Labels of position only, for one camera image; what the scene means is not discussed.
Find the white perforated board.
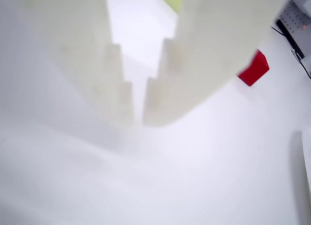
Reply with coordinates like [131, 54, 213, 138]
[276, 0, 311, 63]

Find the red cube block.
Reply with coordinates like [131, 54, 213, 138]
[237, 49, 270, 87]

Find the white flat panel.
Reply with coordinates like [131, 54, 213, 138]
[300, 130, 311, 225]

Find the white box device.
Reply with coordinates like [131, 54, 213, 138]
[291, 0, 311, 17]

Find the pale yellow foam block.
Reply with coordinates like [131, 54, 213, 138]
[159, 0, 185, 16]

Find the thin dark cable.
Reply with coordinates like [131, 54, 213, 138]
[271, 25, 311, 80]

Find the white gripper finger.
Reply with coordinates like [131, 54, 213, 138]
[142, 0, 292, 126]
[14, 0, 135, 136]

